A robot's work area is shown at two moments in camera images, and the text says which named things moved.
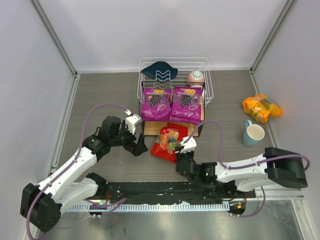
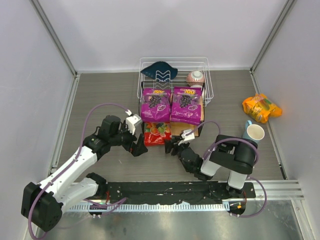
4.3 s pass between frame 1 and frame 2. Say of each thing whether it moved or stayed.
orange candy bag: stayed
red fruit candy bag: moved
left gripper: stayed
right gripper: moved
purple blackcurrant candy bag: stayed
